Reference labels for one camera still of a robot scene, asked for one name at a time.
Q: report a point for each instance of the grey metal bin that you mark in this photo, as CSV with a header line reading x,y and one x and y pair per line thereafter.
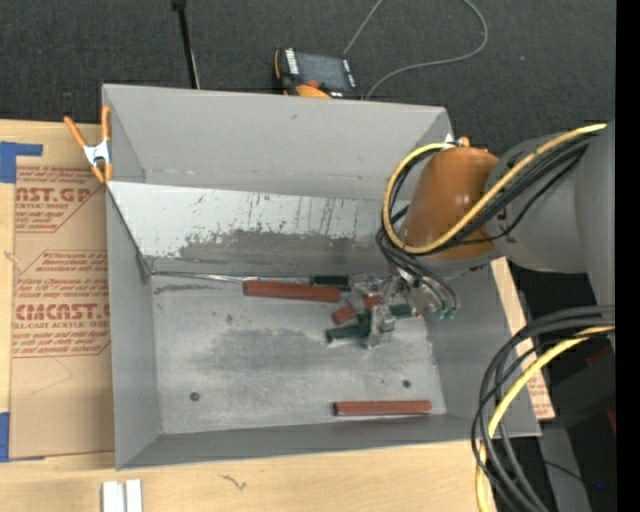
x,y
280,360

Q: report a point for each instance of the brown cardboard board, red print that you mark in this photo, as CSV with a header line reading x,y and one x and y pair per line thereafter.
x,y
60,360

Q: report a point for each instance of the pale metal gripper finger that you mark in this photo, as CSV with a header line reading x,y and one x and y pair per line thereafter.
x,y
381,325
367,290

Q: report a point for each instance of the red-brown flat block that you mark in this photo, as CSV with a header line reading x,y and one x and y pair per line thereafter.
x,y
345,314
292,291
382,408

